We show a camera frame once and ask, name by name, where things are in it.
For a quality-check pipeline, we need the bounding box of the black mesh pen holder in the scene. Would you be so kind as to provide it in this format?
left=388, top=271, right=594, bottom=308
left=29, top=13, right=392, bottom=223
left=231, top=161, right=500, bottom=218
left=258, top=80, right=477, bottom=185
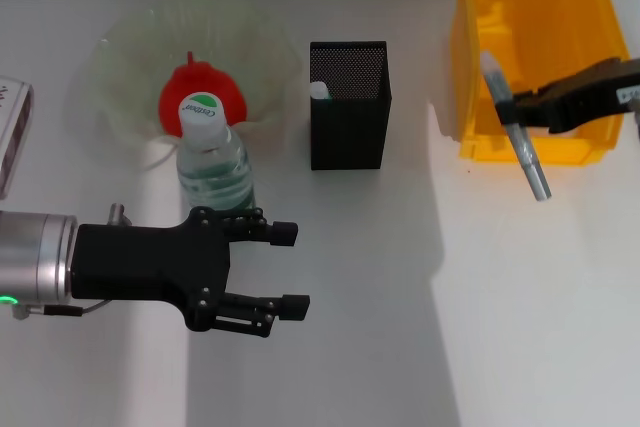
left=309, top=40, right=394, bottom=172

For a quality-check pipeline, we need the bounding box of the white rectangular box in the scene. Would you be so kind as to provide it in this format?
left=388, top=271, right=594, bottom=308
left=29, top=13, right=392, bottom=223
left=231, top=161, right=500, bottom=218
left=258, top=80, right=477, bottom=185
left=0, top=75, right=35, bottom=198

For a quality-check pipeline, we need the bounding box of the pale green glass fruit plate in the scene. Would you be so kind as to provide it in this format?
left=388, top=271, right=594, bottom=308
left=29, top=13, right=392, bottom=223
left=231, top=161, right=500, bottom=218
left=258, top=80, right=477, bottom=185
left=92, top=0, right=305, bottom=153

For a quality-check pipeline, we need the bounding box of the clear green-label water bottle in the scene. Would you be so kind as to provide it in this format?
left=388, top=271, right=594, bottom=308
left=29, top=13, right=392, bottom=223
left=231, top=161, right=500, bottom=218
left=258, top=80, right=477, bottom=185
left=175, top=91, right=257, bottom=213

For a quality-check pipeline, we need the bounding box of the red-orange toy orange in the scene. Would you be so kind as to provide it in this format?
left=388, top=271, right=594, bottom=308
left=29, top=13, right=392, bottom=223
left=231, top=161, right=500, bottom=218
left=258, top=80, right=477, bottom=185
left=158, top=50, right=250, bottom=141

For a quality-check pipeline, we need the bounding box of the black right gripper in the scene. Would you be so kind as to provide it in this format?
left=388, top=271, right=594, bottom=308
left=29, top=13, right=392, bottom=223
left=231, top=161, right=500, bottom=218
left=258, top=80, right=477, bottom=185
left=497, top=57, right=640, bottom=136

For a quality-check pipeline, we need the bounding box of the left arm cable with connector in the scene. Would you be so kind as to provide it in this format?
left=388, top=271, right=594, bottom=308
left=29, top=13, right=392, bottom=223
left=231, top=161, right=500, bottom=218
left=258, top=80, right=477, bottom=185
left=9, top=202, right=134, bottom=321

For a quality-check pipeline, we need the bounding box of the grey glitter pen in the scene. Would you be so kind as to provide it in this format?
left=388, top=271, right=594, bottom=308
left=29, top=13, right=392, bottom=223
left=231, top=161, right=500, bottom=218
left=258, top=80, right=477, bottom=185
left=480, top=50, right=553, bottom=202

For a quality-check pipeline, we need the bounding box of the yellow plastic bin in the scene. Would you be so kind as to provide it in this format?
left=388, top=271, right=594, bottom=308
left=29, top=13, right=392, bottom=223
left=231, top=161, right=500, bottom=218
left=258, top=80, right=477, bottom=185
left=451, top=0, right=632, bottom=167

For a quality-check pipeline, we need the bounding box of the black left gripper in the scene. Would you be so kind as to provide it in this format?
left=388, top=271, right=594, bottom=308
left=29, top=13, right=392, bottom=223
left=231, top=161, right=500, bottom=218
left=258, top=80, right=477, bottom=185
left=69, top=205, right=311, bottom=339

